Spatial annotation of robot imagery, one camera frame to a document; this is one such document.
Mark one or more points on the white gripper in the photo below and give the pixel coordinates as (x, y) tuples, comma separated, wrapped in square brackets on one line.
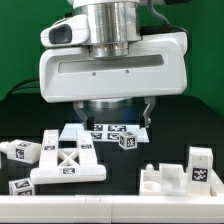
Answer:
[(154, 66)]

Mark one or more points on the white base tag plate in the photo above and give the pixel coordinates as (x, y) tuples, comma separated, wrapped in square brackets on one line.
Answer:
[(104, 132)]

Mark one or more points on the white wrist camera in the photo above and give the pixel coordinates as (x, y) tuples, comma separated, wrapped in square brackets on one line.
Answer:
[(68, 32)]

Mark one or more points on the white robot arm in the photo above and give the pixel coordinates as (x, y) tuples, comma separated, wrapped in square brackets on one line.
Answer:
[(100, 52)]

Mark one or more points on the white chair seat part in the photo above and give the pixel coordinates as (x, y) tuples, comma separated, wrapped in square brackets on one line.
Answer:
[(171, 180)]

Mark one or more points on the white L-shaped border wall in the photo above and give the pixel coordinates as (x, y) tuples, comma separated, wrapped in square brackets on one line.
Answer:
[(114, 209)]

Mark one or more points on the white chair backrest part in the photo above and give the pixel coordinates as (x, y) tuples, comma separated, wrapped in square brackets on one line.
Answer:
[(67, 165)]

